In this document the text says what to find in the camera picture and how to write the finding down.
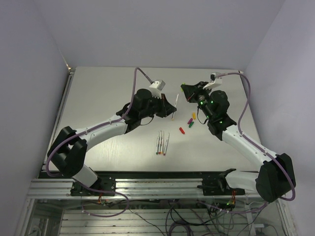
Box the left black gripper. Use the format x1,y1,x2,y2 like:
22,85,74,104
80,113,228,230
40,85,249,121
140,93,177,119

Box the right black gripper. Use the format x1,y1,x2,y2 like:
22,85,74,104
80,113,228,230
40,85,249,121
182,81,214,120

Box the light green end white pen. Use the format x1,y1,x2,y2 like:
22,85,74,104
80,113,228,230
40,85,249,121
171,93,179,121

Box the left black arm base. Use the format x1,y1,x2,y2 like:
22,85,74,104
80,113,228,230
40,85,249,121
70,177,116,197

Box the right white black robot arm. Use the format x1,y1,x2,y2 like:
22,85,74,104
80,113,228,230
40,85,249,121
181,82,296,203

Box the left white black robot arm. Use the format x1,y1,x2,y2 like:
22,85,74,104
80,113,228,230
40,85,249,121
46,89,177,195

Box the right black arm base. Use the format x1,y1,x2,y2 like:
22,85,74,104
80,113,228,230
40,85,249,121
197,168,245,196

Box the purple end white pen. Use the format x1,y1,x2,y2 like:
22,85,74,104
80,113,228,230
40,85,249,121
163,133,170,156

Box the yellow end white pen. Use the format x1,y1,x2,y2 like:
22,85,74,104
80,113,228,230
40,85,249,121
160,131,165,154

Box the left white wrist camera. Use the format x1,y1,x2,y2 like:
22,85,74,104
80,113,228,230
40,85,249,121
149,80,165,99

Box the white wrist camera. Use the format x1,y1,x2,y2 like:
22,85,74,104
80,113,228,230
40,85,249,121
149,80,165,99
203,72,222,90

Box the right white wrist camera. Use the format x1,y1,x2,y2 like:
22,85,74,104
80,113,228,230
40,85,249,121
203,72,222,90

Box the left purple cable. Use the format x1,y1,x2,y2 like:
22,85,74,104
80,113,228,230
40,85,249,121
45,67,158,217

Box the purple cable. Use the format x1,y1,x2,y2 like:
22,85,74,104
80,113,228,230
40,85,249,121
45,67,158,217
221,73,296,214

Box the aluminium rail frame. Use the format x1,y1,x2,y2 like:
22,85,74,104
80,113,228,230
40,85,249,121
26,177,286,200

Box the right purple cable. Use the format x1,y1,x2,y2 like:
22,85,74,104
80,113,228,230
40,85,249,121
221,73,296,214

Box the loose cables under table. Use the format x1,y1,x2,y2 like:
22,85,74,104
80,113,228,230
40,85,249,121
81,196,271,236

